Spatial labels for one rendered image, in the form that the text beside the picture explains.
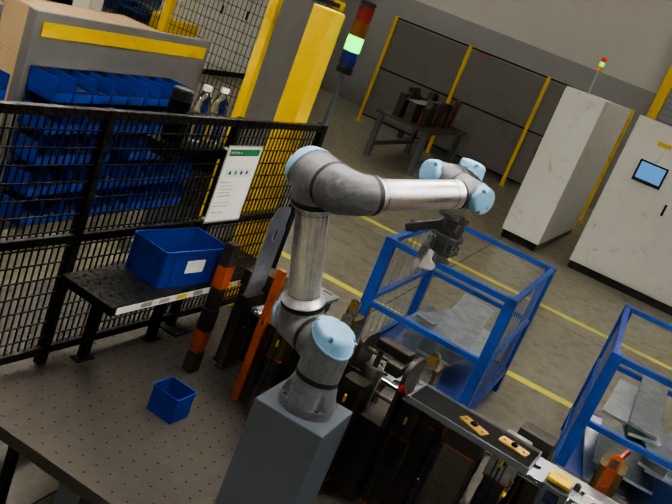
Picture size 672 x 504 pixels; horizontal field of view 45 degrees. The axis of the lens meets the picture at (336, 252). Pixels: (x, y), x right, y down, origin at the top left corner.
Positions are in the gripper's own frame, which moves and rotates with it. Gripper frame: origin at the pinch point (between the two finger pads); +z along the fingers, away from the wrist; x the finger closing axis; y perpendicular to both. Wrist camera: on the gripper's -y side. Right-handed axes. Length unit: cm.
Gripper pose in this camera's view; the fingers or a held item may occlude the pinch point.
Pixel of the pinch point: (418, 273)
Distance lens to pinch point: 233.7
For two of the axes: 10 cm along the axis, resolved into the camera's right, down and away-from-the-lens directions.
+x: 4.7, -1.0, 8.8
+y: 8.1, 4.5, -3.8
